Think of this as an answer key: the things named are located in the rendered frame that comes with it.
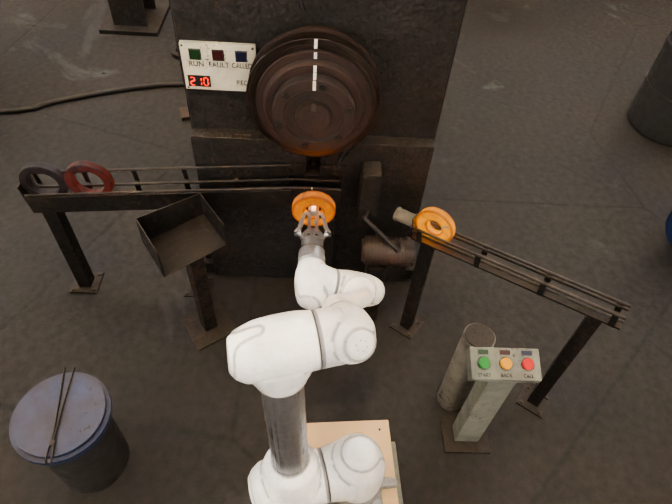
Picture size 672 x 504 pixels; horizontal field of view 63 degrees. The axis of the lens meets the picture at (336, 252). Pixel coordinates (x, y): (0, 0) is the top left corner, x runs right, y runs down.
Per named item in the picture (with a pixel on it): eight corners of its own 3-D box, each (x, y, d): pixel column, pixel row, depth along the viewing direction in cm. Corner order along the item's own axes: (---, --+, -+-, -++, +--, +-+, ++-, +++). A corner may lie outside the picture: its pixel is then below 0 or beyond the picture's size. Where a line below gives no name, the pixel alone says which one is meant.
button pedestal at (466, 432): (434, 415, 234) (468, 339, 187) (489, 416, 235) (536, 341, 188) (438, 452, 223) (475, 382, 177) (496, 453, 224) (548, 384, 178)
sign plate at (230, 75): (187, 85, 200) (179, 39, 187) (258, 89, 201) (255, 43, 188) (186, 89, 199) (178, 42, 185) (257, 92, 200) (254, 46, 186)
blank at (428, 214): (428, 239, 219) (424, 244, 218) (414, 207, 213) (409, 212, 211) (461, 238, 208) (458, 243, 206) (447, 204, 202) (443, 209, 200)
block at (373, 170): (356, 201, 237) (361, 158, 219) (374, 201, 237) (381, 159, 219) (357, 218, 230) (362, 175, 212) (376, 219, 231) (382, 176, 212)
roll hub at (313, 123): (274, 140, 196) (271, 70, 174) (351, 144, 197) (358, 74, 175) (272, 150, 192) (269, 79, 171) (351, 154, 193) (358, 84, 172)
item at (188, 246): (169, 324, 256) (134, 218, 202) (220, 300, 267) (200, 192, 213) (188, 356, 246) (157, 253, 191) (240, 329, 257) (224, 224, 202)
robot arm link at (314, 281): (291, 271, 180) (329, 278, 183) (289, 311, 171) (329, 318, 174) (299, 252, 172) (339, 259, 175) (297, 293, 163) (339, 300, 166)
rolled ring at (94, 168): (102, 164, 212) (104, 159, 214) (55, 166, 213) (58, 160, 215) (118, 199, 226) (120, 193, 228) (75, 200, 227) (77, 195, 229)
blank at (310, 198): (289, 191, 190) (289, 198, 188) (334, 189, 190) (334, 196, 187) (294, 220, 202) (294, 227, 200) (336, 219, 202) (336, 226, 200)
